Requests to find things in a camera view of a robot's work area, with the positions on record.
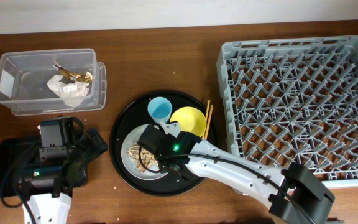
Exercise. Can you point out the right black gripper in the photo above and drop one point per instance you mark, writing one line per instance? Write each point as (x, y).
(161, 157)

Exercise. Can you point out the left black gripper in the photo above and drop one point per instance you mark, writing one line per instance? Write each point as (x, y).
(84, 140)

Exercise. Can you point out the white napkin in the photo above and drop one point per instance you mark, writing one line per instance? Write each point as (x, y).
(70, 90)

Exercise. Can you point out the gold snack wrapper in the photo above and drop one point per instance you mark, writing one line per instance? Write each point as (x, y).
(85, 78)

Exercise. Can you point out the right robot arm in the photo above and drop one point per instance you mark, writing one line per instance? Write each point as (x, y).
(292, 195)

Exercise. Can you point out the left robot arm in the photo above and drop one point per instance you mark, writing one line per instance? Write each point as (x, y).
(45, 208)

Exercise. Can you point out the clear plastic waste bin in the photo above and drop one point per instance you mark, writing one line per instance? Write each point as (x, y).
(24, 77)

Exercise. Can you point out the grey dishwasher rack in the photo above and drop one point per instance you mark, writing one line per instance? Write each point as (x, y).
(293, 100)

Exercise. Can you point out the round black serving tray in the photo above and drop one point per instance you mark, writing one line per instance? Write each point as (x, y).
(135, 115)

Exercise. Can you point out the yellow plastic bowl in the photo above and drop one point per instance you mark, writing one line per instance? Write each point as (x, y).
(190, 120)

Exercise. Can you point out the food scraps on plate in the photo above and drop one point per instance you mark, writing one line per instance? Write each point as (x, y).
(144, 160)

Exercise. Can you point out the grey plate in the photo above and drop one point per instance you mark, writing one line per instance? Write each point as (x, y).
(130, 139)

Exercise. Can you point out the blue plastic cup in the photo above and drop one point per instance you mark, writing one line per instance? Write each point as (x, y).
(159, 109)

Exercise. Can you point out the right wooden chopstick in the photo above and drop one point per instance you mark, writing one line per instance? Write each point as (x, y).
(209, 118)

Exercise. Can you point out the wooden chopstick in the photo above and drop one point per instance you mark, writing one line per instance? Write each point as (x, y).
(209, 118)
(206, 118)

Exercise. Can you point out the left wooden chopstick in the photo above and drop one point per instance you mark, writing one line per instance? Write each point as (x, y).
(206, 118)

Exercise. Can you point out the black rectangular tray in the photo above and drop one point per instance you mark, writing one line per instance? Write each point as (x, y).
(22, 172)

